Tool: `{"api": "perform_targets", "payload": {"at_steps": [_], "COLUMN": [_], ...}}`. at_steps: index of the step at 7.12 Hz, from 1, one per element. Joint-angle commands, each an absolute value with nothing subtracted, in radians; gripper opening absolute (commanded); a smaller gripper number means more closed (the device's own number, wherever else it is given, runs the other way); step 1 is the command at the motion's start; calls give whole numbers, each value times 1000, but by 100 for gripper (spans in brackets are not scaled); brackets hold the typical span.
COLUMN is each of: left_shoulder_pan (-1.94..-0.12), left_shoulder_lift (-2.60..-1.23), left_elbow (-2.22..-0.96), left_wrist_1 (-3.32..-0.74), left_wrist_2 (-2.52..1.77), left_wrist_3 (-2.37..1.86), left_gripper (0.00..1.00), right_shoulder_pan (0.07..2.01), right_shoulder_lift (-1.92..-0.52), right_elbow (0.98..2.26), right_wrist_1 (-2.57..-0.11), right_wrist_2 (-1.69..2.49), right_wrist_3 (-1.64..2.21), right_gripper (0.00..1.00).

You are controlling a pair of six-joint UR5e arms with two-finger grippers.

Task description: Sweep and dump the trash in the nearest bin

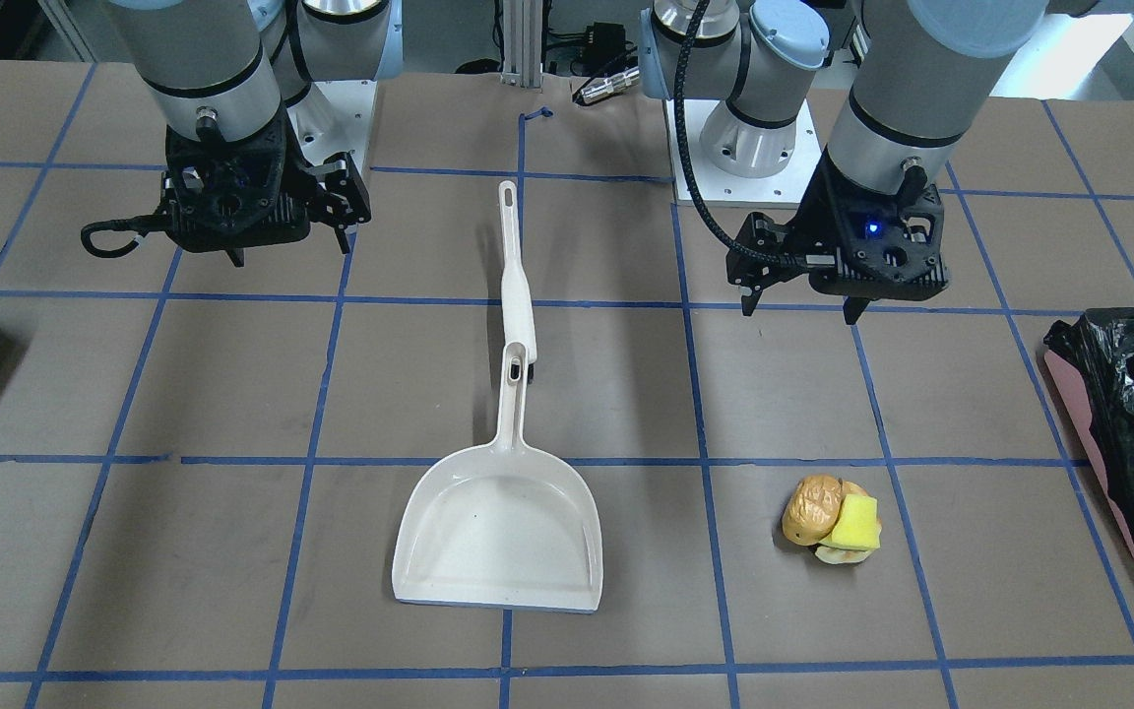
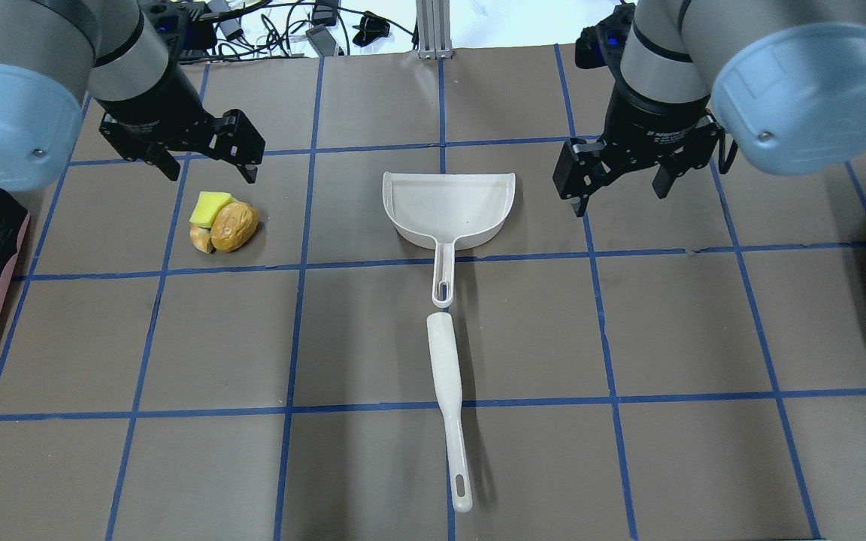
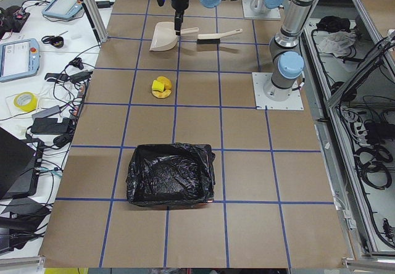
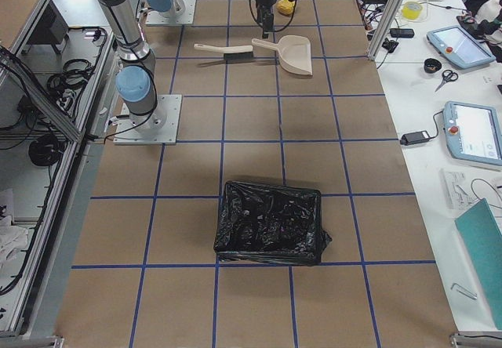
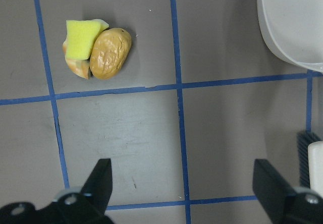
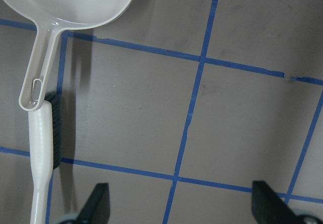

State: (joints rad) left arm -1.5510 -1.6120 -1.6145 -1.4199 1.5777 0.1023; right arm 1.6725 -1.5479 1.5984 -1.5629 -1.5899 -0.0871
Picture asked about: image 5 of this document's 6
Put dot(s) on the white plastic dustpan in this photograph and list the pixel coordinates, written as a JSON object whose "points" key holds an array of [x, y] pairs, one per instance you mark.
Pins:
{"points": [[292, 30]]}

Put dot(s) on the yellow sponge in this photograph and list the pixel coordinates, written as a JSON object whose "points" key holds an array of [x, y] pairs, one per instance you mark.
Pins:
{"points": [[81, 36]]}

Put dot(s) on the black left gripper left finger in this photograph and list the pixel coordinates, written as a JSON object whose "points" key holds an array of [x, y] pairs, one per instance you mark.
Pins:
{"points": [[88, 205]]}

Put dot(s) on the white hand brush black bristles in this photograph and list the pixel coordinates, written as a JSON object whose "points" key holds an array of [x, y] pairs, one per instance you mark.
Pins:
{"points": [[309, 147]]}

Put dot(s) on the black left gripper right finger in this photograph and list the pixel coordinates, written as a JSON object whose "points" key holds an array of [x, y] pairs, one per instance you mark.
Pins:
{"points": [[282, 202]]}

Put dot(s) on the tan bread piece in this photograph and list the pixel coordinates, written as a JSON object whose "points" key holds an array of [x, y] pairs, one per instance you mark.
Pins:
{"points": [[81, 68]]}

